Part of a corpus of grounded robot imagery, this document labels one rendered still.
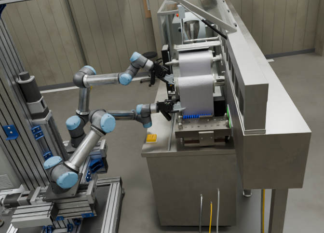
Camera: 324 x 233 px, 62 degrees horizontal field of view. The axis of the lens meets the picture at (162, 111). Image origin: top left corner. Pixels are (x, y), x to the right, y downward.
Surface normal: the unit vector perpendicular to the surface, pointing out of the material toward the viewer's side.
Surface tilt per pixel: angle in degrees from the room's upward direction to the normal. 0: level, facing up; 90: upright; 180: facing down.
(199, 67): 92
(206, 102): 90
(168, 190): 90
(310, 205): 0
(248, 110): 90
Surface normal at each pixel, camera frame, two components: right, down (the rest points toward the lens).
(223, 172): -0.11, 0.51
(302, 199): -0.14, -0.85
